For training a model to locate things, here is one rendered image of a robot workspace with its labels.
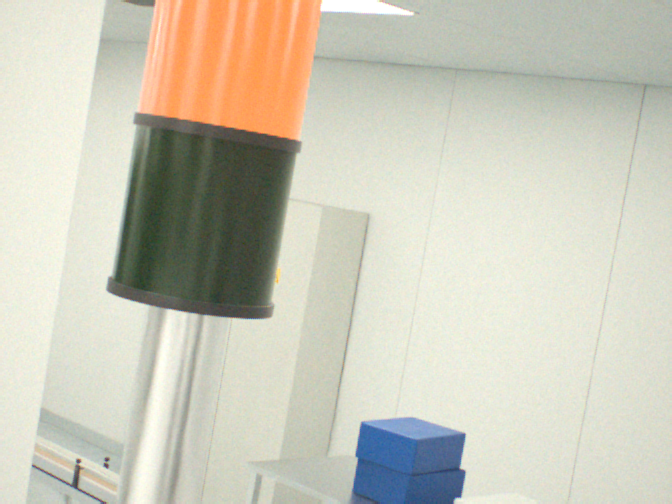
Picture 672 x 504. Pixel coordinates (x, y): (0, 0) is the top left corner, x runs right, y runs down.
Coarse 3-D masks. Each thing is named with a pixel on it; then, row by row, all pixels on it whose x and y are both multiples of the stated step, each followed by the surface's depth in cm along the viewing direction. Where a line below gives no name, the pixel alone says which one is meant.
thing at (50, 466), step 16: (48, 448) 503; (64, 448) 506; (32, 464) 505; (48, 464) 497; (64, 464) 497; (80, 464) 487; (96, 464) 490; (48, 480) 496; (64, 480) 489; (80, 480) 482; (96, 480) 482; (112, 480) 472; (80, 496) 481; (96, 496) 474; (112, 496) 467
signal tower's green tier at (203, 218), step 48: (144, 144) 36; (192, 144) 35; (240, 144) 35; (144, 192) 36; (192, 192) 35; (240, 192) 36; (288, 192) 37; (144, 240) 36; (192, 240) 35; (240, 240) 36; (144, 288) 36; (192, 288) 36; (240, 288) 36
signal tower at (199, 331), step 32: (192, 128) 35; (224, 128) 35; (128, 288) 36; (160, 320) 37; (192, 320) 37; (224, 320) 38; (160, 352) 37; (192, 352) 37; (160, 384) 37; (192, 384) 37; (160, 416) 37; (192, 416) 37; (128, 448) 38; (160, 448) 37; (192, 448) 37; (128, 480) 37; (160, 480) 37; (192, 480) 38
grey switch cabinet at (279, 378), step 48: (288, 240) 734; (336, 240) 730; (288, 288) 731; (336, 288) 737; (240, 336) 757; (288, 336) 728; (336, 336) 744; (240, 384) 754; (288, 384) 726; (336, 384) 751; (240, 432) 750; (288, 432) 728; (240, 480) 747
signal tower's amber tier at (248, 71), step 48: (192, 0) 35; (240, 0) 35; (288, 0) 36; (192, 48) 35; (240, 48) 35; (288, 48) 36; (144, 96) 37; (192, 96) 35; (240, 96) 35; (288, 96) 36
